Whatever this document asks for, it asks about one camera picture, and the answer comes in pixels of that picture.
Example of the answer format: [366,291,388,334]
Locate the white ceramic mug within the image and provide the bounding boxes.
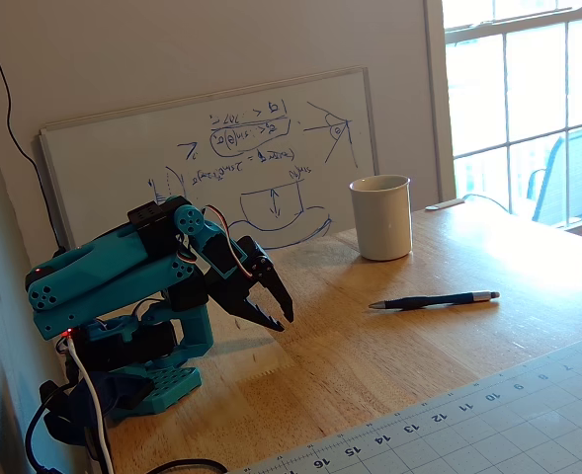
[348,174,414,262]

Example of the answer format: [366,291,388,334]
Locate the outdoor patio chair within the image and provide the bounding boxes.
[526,120,582,228]

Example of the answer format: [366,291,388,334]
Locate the white framed window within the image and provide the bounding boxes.
[441,0,582,243]

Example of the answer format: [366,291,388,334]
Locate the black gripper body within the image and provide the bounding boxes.
[202,235,272,298]

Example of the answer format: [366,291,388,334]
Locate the dark blue table clamp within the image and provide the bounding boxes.
[41,370,154,445]

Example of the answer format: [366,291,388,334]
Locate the small white flat strip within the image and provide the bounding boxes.
[424,197,465,212]

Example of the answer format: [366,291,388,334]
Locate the grey gridded cutting mat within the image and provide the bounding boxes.
[230,331,582,474]

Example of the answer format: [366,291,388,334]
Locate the dark blue pen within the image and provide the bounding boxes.
[368,289,501,312]

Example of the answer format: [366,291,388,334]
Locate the black power cable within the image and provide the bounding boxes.
[25,382,228,474]

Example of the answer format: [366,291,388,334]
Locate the white usb cable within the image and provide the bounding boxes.
[65,340,117,474]

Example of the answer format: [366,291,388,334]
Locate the thin black wall cable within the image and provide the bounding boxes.
[0,0,68,254]

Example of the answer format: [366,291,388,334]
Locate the whiteboard with blue drawings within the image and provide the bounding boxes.
[39,66,380,252]

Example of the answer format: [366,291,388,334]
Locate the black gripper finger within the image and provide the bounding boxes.
[255,259,296,325]
[210,289,286,333]

